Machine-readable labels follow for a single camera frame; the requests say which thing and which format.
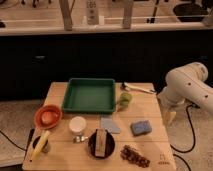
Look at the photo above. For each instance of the small metal clip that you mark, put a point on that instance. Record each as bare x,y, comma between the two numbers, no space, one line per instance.
79,139

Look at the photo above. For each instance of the green mug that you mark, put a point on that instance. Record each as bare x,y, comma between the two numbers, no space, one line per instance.
124,101

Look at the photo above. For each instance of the brown granola cluster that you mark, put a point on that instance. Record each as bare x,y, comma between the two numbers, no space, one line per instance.
132,156

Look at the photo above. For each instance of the wooden block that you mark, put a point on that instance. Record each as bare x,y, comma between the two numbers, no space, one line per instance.
100,143

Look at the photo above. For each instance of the orange bowl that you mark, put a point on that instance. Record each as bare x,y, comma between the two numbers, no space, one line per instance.
47,117

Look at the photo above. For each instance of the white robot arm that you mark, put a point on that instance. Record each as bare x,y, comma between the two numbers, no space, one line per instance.
185,83

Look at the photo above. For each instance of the blue sponge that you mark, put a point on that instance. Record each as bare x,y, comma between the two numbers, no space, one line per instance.
140,128

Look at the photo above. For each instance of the white cup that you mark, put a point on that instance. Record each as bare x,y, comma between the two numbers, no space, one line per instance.
77,125

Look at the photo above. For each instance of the small black bowl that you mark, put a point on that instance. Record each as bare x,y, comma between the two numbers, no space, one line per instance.
45,145

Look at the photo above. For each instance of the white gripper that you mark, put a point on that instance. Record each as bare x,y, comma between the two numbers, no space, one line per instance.
167,107

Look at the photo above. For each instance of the green plastic tray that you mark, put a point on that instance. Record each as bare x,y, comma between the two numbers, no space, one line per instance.
89,95

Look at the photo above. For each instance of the black round plate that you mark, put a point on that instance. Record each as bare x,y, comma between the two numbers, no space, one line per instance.
110,145

